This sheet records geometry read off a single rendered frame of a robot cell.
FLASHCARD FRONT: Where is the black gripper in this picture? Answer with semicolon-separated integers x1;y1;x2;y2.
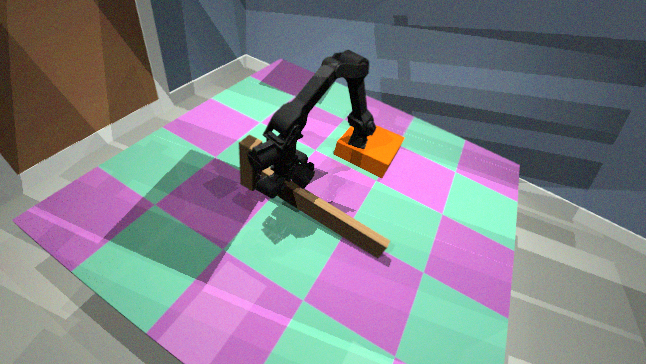
256;149;308;199

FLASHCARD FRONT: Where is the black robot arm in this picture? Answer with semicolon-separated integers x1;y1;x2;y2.
247;50;377;189

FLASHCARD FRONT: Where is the wooden post with slot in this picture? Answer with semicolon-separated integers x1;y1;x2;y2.
239;134;263;191

